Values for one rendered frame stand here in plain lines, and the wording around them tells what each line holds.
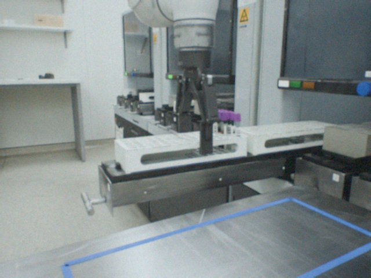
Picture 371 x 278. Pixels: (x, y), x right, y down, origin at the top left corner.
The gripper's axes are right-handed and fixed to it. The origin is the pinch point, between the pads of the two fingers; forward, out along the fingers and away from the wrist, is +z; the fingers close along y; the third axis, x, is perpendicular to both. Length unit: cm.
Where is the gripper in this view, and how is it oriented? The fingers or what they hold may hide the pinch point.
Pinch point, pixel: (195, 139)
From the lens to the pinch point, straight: 73.1
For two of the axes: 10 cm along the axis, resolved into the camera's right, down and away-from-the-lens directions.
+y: 4.4, 1.9, -8.8
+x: 9.0, -1.1, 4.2
